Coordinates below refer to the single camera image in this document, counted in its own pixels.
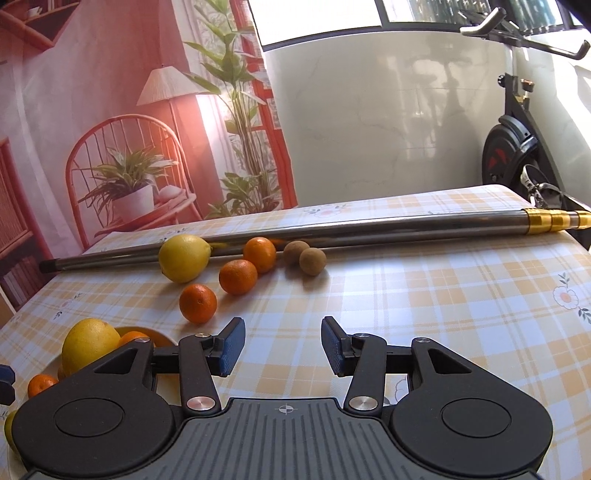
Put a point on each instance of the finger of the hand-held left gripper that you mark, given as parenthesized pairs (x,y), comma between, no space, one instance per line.
(6,374)

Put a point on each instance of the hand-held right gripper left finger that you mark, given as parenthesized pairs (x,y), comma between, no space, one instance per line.
(231,346)

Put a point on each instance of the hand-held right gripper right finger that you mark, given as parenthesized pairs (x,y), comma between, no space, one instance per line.
(336,346)

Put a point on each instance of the orange tangerine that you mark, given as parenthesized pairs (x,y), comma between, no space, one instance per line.
(197,303)
(129,339)
(40,385)
(238,277)
(259,254)

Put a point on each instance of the yellow-green fruit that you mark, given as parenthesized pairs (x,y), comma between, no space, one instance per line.
(9,429)

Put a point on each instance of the white fruit plate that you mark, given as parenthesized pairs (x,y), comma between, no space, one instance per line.
(160,339)

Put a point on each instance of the large yellow citrus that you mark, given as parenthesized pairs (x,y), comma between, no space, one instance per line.
(87,344)

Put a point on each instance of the small brown round fruit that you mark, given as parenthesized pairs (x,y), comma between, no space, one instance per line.
(313,262)
(292,251)

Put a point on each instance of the yellow lemon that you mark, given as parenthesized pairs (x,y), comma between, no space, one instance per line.
(184,258)

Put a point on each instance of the metal pole with gold end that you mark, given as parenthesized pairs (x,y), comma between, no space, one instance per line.
(392,228)

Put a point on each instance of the yellow checked tablecloth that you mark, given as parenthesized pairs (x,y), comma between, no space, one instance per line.
(461,300)

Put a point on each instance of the black exercise bike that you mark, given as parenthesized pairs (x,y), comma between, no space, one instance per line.
(508,152)

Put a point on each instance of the printed room backdrop cloth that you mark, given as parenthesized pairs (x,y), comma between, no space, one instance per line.
(92,92)

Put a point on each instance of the dark framed sliding window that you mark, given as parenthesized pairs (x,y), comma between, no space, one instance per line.
(415,9)

